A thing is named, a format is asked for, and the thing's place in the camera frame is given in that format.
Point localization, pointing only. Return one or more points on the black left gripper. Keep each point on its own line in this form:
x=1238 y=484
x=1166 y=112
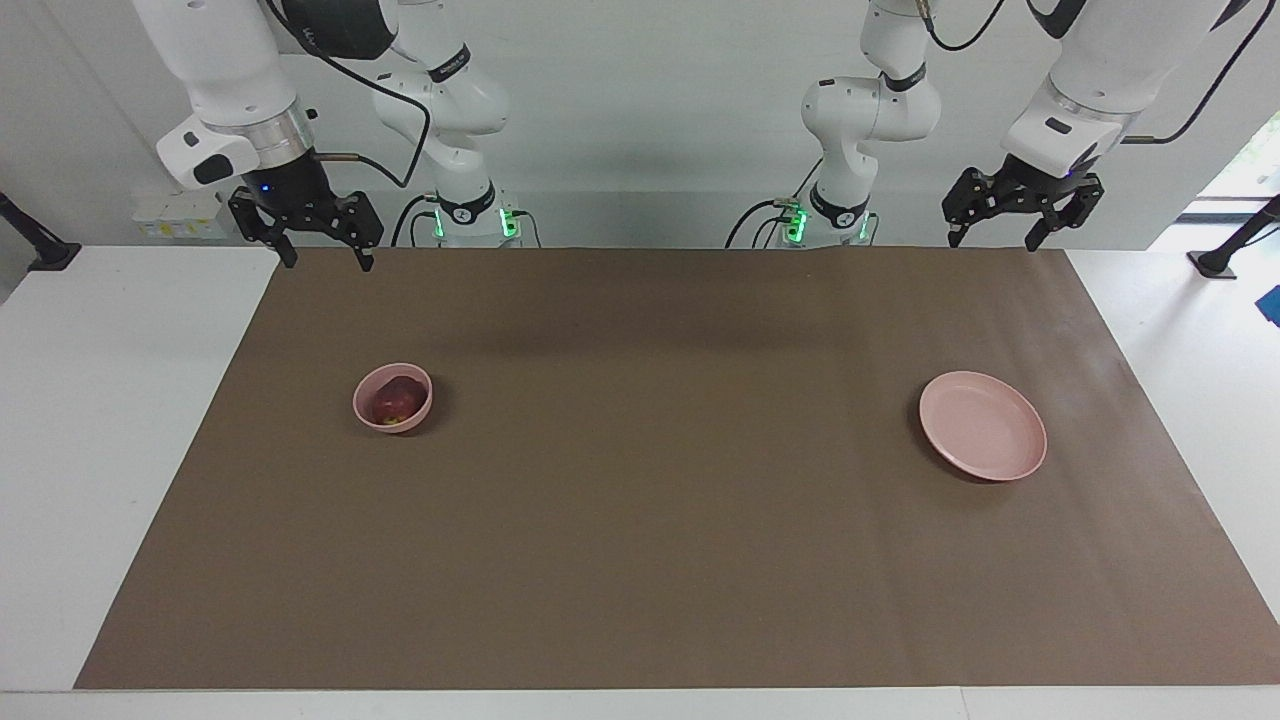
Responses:
x=1035 y=182

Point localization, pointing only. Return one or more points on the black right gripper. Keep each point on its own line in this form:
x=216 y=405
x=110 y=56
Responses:
x=295 y=190

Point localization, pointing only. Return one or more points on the dark red apple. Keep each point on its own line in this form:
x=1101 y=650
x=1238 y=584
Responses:
x=397 y=402

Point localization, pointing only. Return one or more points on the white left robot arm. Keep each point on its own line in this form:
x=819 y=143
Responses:
x=1110 y=70

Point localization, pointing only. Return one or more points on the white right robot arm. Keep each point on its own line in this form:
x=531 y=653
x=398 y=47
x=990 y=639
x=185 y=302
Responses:
x=220 y=60

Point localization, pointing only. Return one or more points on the pink bowl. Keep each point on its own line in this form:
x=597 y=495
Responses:
x=362 y=405

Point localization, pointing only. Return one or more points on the pink plate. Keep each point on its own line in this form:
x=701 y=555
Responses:
x=985 y=425

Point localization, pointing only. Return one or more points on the black stand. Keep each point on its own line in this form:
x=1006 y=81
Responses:
x=45 y=255
x=1215 y=262

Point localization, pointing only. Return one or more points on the blue object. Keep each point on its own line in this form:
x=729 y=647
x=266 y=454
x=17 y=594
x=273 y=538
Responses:
x=1272 y=305

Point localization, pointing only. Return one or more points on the brown table mat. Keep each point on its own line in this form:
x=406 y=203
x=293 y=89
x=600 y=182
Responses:
x=650 y=500

